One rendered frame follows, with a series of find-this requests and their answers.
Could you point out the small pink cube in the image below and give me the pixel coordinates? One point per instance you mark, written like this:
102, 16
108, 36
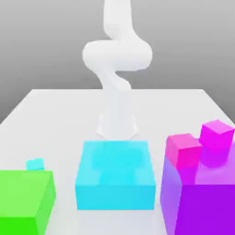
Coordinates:
183, 150

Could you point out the large green box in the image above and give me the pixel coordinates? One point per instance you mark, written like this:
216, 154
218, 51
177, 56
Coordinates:
22, 194

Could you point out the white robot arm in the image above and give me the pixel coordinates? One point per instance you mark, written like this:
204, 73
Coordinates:
117, 55

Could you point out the large cyan box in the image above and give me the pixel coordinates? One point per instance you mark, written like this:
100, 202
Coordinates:
115, 176

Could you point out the small magenta cube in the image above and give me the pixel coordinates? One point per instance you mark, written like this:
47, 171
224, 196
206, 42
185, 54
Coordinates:
216, 139

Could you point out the small cyan cube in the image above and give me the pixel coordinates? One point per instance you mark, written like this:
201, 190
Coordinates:
34, 164

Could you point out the large purple box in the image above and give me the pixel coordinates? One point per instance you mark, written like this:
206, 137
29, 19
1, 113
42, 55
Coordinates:
203, 205

